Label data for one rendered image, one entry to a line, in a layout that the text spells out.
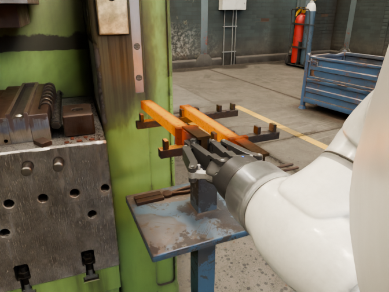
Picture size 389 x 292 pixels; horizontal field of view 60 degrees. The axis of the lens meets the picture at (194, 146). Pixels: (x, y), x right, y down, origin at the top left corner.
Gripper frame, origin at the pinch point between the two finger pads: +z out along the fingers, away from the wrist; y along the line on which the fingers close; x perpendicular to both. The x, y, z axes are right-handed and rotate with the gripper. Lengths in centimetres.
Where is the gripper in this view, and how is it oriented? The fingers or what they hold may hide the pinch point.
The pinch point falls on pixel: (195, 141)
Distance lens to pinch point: 63.7
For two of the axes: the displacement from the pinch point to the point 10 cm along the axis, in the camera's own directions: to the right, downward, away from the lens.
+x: -0.1, -9.3, -3.6
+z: -3.8, -3.3, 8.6
